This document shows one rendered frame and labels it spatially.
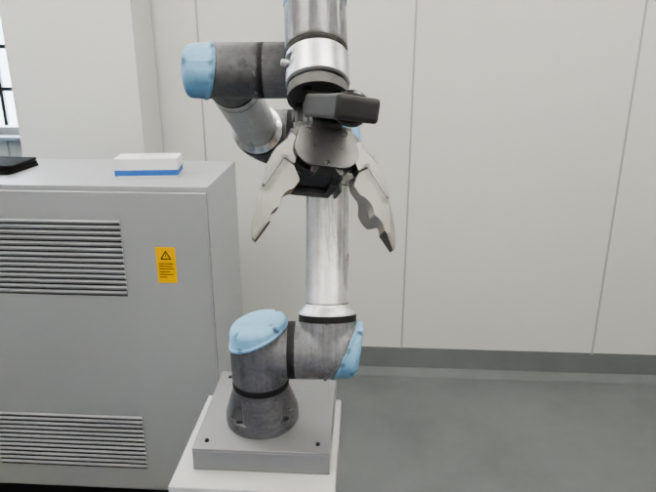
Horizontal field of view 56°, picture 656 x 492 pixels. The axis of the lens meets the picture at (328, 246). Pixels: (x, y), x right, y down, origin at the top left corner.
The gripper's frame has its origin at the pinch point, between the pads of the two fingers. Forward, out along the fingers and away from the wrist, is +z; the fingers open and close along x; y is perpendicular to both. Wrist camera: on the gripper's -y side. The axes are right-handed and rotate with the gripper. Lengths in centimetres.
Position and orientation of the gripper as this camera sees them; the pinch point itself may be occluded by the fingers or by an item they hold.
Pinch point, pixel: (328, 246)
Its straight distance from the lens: 62.7
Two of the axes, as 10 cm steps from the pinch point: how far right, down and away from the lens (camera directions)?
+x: -9.5, -0.7, -2.9
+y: -3.0, 3.2, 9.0
